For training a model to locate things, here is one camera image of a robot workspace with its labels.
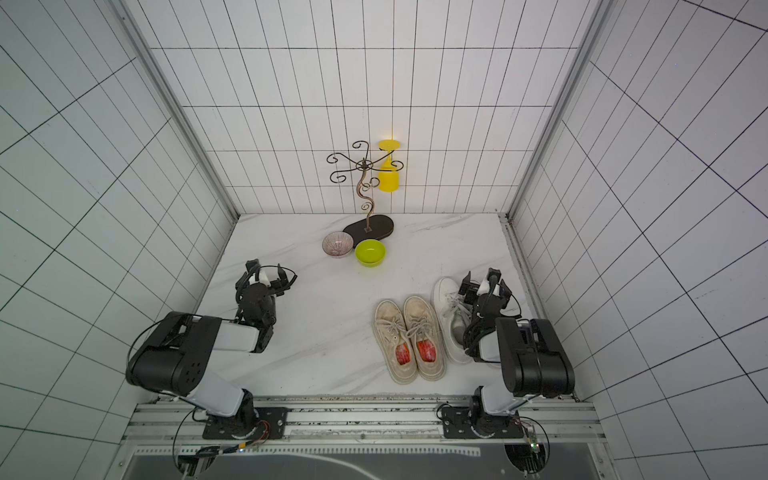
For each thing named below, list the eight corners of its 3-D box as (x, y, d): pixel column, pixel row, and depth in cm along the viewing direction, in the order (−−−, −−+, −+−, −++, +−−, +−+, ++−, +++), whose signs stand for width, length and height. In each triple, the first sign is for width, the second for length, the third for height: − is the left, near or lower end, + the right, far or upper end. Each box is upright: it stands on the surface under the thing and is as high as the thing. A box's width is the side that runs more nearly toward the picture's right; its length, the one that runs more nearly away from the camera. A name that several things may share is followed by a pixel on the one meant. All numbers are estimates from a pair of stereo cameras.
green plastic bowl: (354, 268, 105) (353, 261, 102) (356, 245, 112) (355, 238, 109) (385, 268, 105) (385, 261, 102) (385, 245, 112) (385, 238, 109)
